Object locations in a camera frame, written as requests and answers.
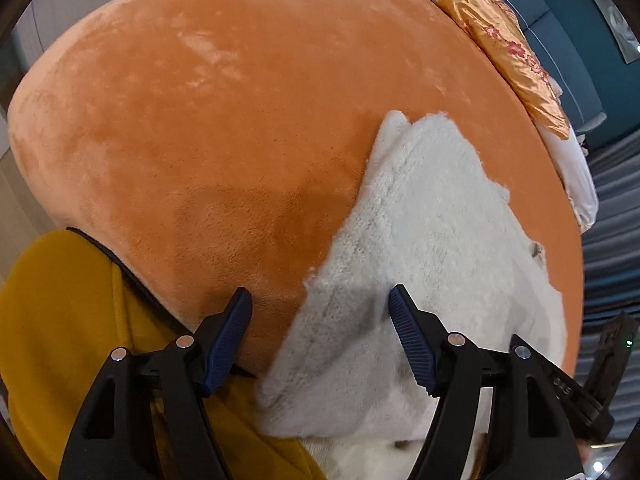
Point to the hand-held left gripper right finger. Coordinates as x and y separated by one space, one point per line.
415 340

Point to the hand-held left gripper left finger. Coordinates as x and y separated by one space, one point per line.
225 345

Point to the white sweater with black hearts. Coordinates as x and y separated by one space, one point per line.
425 240

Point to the blue-grey curtain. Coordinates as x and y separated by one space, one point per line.
610 240

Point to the person's yellow jacket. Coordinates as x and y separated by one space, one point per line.
60 310

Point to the orange plush blanket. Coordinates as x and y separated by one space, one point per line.
200 110

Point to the golden floral satin pillow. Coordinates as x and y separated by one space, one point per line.
515 60

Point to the blue padded headboard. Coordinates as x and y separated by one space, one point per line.
555 25

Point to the silver wall decoration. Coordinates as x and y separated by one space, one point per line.
622 25

